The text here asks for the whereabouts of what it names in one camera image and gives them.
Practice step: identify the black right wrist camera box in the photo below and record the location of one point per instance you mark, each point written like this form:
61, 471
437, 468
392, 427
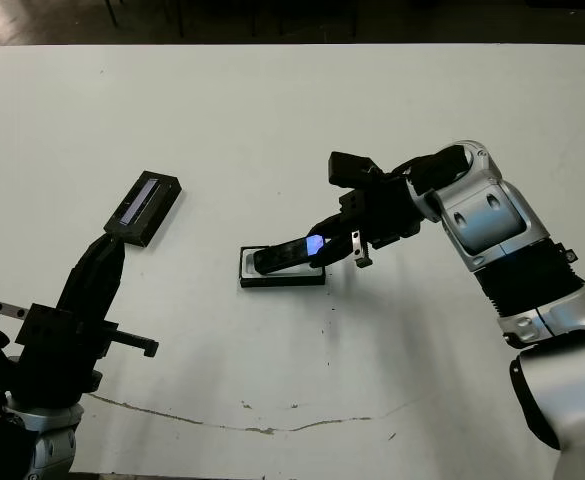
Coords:
352, 167

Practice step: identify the black bar-shaped camera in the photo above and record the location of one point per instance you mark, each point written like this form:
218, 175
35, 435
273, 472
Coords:
282, 255

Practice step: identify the black box lid glossy strip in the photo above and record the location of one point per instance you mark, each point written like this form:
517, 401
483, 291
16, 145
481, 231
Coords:
153, 210

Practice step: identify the black box base white insert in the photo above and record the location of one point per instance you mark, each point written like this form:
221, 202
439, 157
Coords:
282, 283

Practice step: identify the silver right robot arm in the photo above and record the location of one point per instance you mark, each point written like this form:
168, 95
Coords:
497, 215

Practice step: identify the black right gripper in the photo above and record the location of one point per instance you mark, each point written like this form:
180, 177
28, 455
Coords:
387, 210

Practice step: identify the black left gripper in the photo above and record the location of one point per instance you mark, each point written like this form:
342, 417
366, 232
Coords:
52, 362

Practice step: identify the black metal furniture leg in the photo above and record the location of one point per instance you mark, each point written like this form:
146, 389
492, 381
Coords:
112, 11

